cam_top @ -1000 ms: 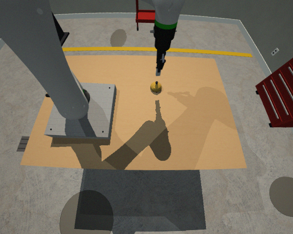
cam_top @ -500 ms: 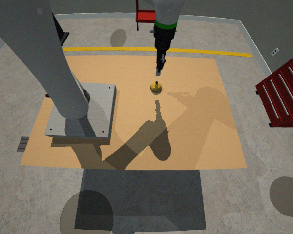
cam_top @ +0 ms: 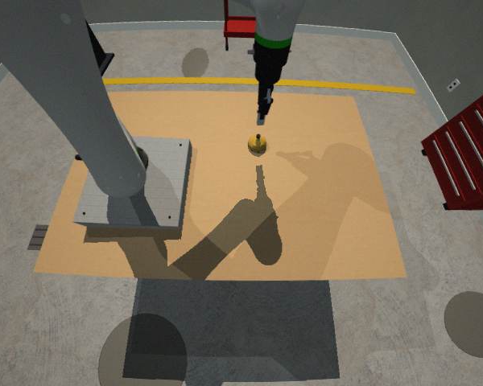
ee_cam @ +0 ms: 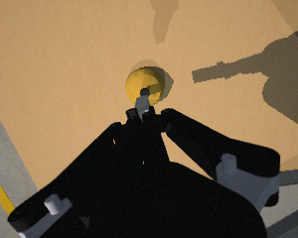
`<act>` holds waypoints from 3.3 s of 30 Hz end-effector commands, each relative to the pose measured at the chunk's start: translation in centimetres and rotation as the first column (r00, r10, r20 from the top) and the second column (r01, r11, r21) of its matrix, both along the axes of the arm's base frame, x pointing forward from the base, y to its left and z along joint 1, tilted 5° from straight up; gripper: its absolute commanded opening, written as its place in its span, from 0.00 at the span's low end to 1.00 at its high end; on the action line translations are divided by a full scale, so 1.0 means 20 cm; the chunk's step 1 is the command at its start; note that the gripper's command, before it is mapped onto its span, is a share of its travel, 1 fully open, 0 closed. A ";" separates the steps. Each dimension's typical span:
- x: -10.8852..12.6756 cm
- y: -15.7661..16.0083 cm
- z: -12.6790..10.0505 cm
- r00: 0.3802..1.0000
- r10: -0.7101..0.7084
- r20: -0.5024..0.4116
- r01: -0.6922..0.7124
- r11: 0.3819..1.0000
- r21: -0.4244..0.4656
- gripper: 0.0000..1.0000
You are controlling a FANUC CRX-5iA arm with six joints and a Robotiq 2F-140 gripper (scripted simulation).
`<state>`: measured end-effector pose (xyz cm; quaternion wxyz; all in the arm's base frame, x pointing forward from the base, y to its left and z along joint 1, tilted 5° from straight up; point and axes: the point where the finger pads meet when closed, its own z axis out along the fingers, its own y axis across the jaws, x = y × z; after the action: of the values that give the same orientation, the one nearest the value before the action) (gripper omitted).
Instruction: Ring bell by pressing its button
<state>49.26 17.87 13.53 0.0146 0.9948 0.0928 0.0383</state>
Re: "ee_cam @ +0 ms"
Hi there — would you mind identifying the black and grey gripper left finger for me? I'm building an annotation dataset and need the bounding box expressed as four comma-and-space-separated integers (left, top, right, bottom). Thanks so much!
7, 96, 145, 238

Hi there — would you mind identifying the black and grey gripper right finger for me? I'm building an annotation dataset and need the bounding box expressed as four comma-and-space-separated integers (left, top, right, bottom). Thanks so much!
140, 95, 280, 217

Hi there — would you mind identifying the gold dome bell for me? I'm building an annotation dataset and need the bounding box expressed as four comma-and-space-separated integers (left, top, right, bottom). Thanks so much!
125, 67, 165, 106

